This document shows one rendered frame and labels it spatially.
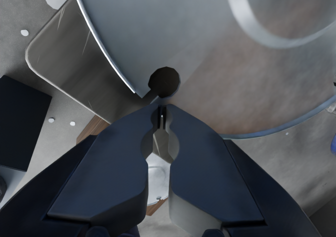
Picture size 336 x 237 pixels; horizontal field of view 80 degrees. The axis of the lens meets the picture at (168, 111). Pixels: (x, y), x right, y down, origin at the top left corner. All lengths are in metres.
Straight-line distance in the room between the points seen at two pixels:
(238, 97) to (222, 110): 0.02
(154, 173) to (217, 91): 0.65
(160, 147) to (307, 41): 0.14
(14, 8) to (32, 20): 0.06
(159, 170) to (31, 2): 0.74
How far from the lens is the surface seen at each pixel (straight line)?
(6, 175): 0.64
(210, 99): 0.16
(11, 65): 0.98
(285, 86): 0.20
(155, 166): 0.76
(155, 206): 0.99
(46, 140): 1.12
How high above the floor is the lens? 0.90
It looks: 55 degrees down
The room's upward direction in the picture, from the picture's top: 145 degrees clockwise
